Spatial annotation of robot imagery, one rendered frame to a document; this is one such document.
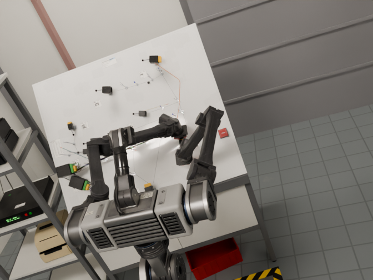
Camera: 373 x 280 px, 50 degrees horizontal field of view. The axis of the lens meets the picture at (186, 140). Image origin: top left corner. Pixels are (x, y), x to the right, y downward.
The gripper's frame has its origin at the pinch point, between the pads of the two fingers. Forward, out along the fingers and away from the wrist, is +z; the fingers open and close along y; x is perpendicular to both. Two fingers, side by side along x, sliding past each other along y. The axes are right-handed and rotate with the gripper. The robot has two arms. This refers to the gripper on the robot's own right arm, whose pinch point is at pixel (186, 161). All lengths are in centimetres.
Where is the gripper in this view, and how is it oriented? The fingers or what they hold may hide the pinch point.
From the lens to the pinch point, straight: 247.9
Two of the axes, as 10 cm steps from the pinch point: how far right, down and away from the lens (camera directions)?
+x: 1.2, 9.6, -2.7
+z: 1.6, 2.5, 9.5
